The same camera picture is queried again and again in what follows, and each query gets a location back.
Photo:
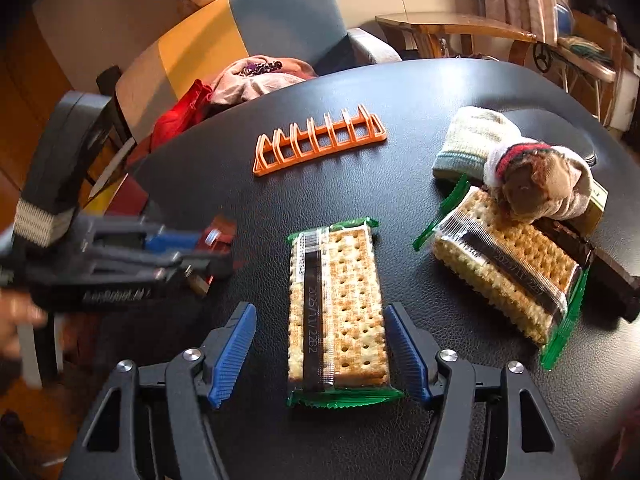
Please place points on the green-edged cracker packet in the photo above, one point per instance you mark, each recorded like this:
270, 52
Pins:
510, 270
345, 305

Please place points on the pink cloth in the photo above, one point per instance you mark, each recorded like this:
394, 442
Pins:
260, 85

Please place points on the white knit cloth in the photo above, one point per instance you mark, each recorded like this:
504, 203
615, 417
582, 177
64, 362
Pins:
470, 142

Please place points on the blue and yellow armchair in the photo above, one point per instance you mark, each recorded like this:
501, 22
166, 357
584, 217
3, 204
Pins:
280, 25

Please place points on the black flat box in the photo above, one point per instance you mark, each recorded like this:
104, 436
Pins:
607, 275

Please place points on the red cloth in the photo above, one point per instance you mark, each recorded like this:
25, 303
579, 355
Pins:
182, 112

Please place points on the person's left hand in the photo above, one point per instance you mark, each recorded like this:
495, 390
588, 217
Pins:
20, 317

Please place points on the orange plastic rack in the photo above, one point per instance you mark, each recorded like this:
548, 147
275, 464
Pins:
320, 142

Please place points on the brown and white sock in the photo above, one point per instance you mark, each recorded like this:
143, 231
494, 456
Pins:
545, 185

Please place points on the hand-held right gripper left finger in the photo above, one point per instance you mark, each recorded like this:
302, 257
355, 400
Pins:
234, 355

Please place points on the small red packet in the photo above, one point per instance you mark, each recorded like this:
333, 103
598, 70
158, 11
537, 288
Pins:
220, 232

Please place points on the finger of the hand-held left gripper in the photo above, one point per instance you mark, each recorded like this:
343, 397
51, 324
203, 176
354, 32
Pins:
185, 265
170, 241

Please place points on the yellow-green box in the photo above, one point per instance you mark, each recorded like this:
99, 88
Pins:
597, 205

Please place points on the wooden side table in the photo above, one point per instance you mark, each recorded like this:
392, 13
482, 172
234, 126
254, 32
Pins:
450, 25

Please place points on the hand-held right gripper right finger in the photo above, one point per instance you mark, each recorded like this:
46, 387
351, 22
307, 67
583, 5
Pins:
406, 355

